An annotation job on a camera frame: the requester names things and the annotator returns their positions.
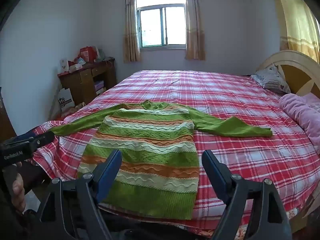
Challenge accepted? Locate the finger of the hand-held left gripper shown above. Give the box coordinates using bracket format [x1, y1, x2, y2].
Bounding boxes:
[32, 131, 55, 152]

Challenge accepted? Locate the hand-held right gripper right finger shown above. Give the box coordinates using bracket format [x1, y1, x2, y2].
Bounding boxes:
[201, 149, 293, 240]

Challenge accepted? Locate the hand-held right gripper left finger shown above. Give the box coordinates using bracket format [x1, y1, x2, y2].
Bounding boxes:
[37, 149, 122, 240]

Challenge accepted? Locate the green striped knit sweater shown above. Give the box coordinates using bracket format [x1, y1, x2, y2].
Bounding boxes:
[49, 99, 273, 220]

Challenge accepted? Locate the person's left hand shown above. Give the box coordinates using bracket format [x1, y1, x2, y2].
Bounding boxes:
[12, 162, 27, 214]

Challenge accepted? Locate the dark wooden panel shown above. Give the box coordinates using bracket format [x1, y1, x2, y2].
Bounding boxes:
[0, 87, 16, 143]

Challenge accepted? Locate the white paper bag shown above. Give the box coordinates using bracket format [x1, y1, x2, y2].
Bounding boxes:
[57, 87, 75, 113]

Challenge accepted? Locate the brown wooden desk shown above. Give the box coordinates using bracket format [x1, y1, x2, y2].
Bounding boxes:
[57, 58, 117, 105]

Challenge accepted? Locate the bed with red plaid sheet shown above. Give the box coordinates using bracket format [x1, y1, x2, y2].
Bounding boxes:
[32, 70, 320, 230]

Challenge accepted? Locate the stack of flat boxes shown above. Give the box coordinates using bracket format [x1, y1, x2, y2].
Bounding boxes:
[94, 81, 107, 95]

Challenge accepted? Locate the white card box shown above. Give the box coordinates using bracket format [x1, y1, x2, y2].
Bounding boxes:
[59, 59, 70, 74]

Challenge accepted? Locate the red gift bag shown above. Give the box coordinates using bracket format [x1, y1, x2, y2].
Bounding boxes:
[79, 46, 98, 63]

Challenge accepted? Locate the pink pillow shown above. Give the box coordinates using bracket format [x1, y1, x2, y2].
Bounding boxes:
[278, 92, 320, 155]

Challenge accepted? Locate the grey patterned pillow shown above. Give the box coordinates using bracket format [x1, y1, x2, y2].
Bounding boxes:
[251, 64, 292, 95]

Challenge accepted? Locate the cream wooden headboard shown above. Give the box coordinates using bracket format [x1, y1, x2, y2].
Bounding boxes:
[256, 50, 320, 98]

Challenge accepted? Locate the beige patterned curtain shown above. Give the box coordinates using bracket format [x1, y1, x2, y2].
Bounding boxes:
[184, 0, 206, 61]
[122, 0, 142, 64]

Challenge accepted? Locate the sliding glass window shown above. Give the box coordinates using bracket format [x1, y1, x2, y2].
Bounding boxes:
[136, 0, 187, 49]

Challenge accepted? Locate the yellow curtain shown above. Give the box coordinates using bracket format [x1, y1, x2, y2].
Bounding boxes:
[272, 0, 320, 63]

